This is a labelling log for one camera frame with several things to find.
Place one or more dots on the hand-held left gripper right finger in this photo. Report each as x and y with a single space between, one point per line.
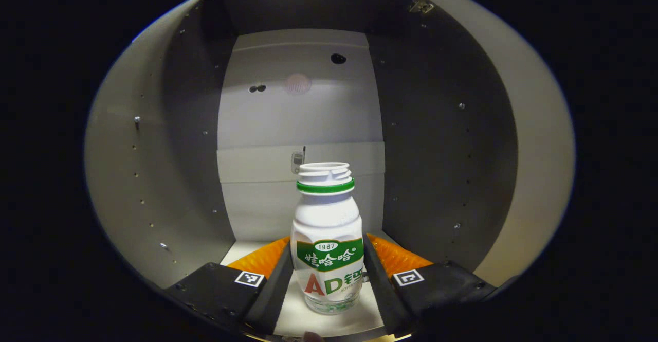
383 295

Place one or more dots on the grey cabinet shelf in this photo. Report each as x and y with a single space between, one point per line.
362 322

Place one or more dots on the dark grey cabinet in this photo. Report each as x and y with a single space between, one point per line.
288 115

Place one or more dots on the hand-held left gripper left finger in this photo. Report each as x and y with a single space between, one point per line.
270 301

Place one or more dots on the white bottle with green label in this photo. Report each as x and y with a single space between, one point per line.
326 218

